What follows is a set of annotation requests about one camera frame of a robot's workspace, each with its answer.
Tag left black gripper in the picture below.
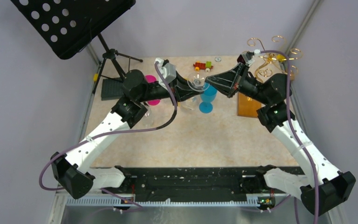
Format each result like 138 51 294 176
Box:
138 70 204 106

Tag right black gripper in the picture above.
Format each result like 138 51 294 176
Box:
205 63 270 105

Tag clear wine glass back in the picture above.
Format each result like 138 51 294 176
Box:
181 73 209 111

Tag clear wine glass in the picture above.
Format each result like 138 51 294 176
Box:
181 73 209 111
141 104 154 128

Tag blue wine glass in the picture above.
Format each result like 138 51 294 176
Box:
199 83 217 113

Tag pink wine glass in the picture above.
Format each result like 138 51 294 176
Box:
145 75 160 106

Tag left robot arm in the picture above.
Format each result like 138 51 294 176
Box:
46 70 205 199

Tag gold wine glass rack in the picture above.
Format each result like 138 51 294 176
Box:
237 35 304 119

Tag colourful toy train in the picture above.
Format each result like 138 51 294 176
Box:
193 61 213 72

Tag black foot pedal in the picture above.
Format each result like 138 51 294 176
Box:
101 79 123 101

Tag black perforated music stand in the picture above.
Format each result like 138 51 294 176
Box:
12 0 136 81

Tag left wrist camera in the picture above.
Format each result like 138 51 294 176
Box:
155 58 177 85

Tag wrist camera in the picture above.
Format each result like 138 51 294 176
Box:
155 58 177 85
237 49 261 67

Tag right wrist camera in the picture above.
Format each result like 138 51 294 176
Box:
237 49 261 67

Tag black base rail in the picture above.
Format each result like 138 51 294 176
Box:
106 167 283 203

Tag aluminium frame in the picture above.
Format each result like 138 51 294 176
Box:
47 185 346 224

